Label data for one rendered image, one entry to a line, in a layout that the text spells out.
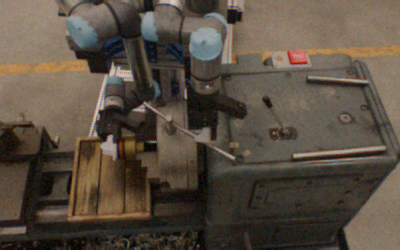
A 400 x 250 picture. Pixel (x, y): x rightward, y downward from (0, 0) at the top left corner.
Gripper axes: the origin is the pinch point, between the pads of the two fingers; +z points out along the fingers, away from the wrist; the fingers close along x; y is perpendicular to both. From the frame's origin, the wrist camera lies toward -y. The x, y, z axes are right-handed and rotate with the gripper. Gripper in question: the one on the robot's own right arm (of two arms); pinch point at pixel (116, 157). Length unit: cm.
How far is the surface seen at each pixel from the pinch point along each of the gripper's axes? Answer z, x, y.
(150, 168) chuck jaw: 6.4, 2.4, -11.9
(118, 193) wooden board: 4.5, -19.6, 2.2
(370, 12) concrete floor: -195, -108, -190
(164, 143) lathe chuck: 4.2, 13.8, -17.3
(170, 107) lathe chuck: -9.0, 14.6, -19.6
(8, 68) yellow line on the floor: -149, -108, 107
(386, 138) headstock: 9, 17, -85
